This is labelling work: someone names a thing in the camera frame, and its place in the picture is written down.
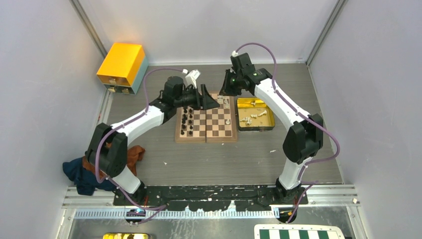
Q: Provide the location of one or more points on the dark blue cloth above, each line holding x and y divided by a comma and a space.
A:
81, 174

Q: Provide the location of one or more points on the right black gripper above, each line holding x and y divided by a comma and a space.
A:
226, 90

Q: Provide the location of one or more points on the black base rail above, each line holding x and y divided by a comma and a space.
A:
212, 197

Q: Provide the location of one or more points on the gold tin front edge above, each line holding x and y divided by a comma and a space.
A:
126, 236

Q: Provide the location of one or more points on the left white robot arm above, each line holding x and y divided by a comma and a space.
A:
107, 151

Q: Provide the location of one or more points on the wooden chess board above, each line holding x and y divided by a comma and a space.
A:
198, 126

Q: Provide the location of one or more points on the yellow teal drawer box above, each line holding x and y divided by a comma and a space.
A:
123, 68

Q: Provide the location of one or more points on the orange cloth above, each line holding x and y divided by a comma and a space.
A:
134, 154

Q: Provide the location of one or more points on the gold tin tray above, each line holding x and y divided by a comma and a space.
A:
254, 115

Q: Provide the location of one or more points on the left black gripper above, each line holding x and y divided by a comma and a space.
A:
208, 102

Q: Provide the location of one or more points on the green white checkered board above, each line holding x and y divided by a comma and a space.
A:
296, 231

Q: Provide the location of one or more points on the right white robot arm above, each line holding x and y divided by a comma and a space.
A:
304, 136

